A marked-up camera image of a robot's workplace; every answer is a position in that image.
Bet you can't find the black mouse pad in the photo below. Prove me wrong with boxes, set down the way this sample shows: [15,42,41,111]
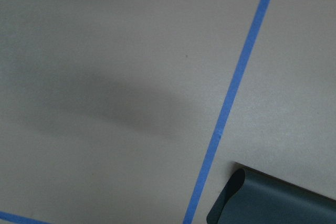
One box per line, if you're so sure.
[206,168,335,224]

